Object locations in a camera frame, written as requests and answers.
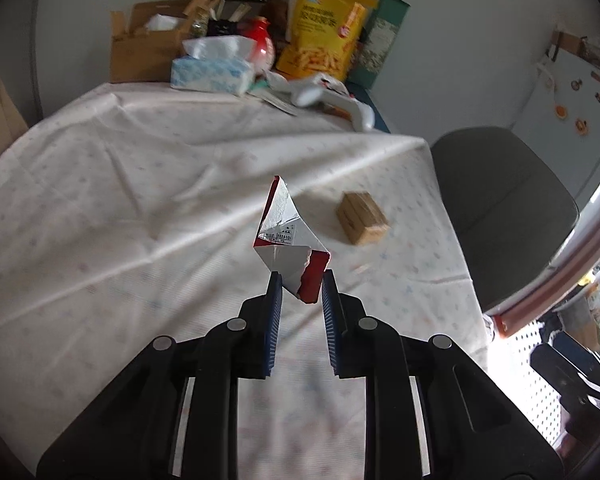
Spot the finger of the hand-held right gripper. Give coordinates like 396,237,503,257
549,331,600,396
530,344,600,441

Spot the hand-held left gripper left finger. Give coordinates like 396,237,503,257
36,271,284,480

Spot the white game controller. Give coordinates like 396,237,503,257
265,71,376,134

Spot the yellow snack bag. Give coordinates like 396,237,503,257
275,0,379,81

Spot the open brown cardboard box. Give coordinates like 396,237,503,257
109,0,202,84

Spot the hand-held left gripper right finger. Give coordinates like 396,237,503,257
321,269,566,480

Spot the yellow oil bottle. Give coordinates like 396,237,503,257
184,0,222,40

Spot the tall green box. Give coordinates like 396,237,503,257
347,0,411,90

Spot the white perforated panel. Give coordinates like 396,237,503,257
500,317,600,453

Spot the black cup with sticks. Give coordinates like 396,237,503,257
207,2,251,38

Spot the light blue tissue box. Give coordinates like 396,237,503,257
170,35,256,96

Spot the white fridge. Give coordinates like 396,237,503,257
509,45,600,206

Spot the torn red white carton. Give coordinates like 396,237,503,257
252,176,331,305

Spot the small brown cardboard box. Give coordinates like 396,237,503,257
336,191,391,246

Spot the red white bottle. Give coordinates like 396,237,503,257
242,16,277,72

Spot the white printed tablecloth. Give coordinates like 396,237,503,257
0,80,487,480

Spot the grey chair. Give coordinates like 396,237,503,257
430,127,581,314

